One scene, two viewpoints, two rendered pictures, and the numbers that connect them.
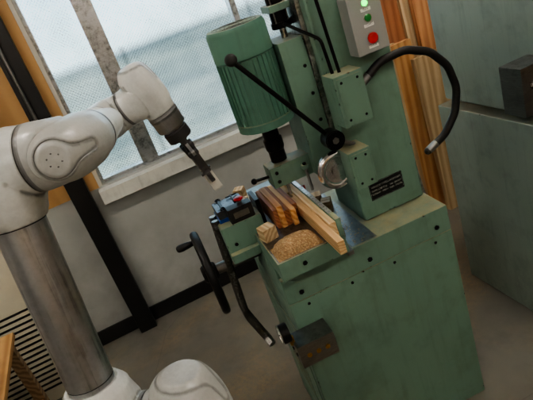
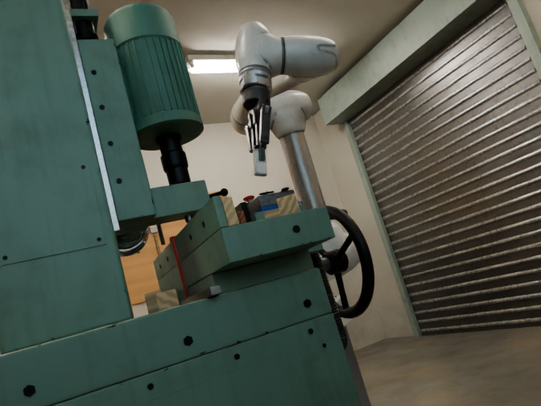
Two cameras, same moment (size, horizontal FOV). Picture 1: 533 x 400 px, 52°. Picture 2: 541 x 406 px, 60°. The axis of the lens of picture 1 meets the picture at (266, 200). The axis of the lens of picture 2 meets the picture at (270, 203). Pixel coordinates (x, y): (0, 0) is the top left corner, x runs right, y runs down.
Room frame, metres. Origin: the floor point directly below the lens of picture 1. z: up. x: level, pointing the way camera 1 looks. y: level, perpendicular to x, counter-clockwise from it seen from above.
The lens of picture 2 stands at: (2.68, -0.21, 0.77)
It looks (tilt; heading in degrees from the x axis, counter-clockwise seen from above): 11 degrees up; 163
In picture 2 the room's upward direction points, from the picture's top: 16 degrees counter-clockwise
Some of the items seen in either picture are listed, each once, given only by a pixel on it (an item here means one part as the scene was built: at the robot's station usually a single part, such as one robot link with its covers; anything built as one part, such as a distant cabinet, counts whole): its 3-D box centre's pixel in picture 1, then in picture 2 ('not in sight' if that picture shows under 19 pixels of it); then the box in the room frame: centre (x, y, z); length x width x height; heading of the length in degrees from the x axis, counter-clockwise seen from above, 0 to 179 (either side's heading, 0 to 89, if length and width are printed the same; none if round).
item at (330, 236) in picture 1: (305, 213); not in sight; (1.50, -0.10, 0.92); 0.54 x 0.02 x 0.04; 10
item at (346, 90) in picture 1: (347, 96); not in sight; (1.50, -0.32, 1.23); 0.09 x 0.08 x 0.15; 100
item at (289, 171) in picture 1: (289, 170); (176, 205); (1.61, -0.10, 1.03); 0.14 x 0.07 x 0.09; 100
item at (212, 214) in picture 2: (302, 194); (180, 248); (1.63, -0.12, 0.93); 0.60 x 0.02 x 0.06; 10
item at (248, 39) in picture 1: (251, 76); (153, 79); (1.61, -0.08, 1.35); 0.18 x 0.18 x 0.31
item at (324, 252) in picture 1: (267, 226); (247, 258); (1.60, 0.03, 0.87); 0.61 x 0.30 x 0.06; 10
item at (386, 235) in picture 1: (339, 228); (160, 337); (1.63, -0.20, 0.76); 0.57 x 0.45 x 0.09; 100
